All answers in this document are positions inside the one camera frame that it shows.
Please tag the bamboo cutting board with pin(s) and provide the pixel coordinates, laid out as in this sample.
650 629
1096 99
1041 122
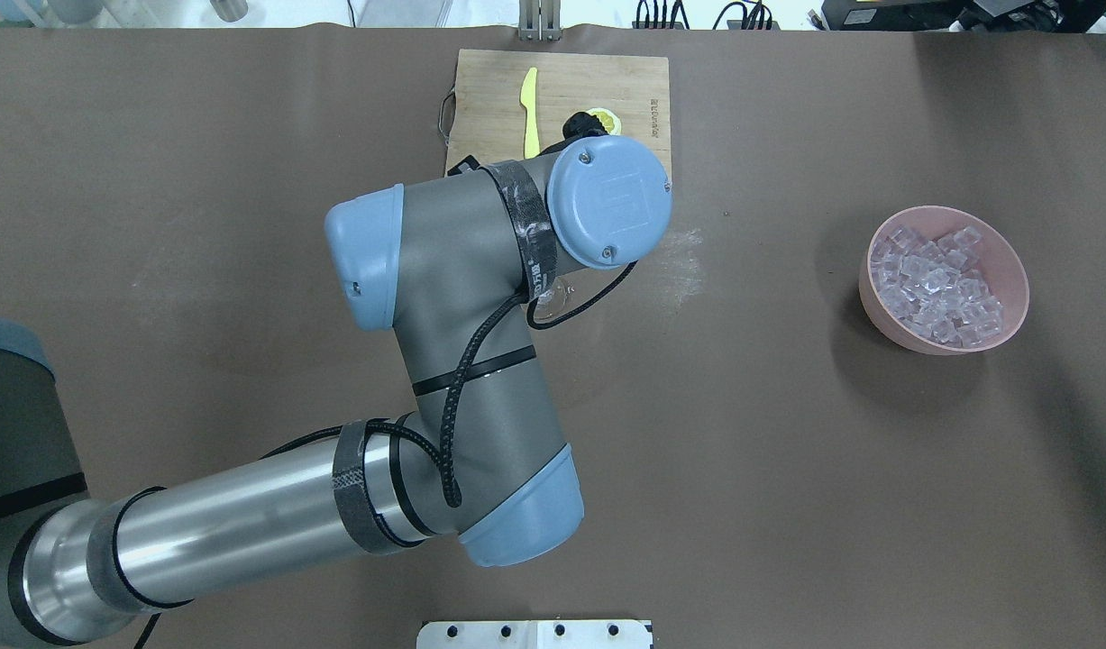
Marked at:
489 122

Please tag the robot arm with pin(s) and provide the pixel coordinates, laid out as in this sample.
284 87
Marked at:
454 267

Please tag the yellow plastic knife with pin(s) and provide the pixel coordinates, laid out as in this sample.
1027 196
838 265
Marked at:
528 100

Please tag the pink bowl of ice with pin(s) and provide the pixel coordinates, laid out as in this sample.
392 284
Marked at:
941 282

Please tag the white camera post base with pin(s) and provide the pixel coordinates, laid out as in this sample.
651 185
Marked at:
537 633

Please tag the aluminium frame post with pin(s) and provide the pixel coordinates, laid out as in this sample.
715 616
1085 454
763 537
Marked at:
540 20

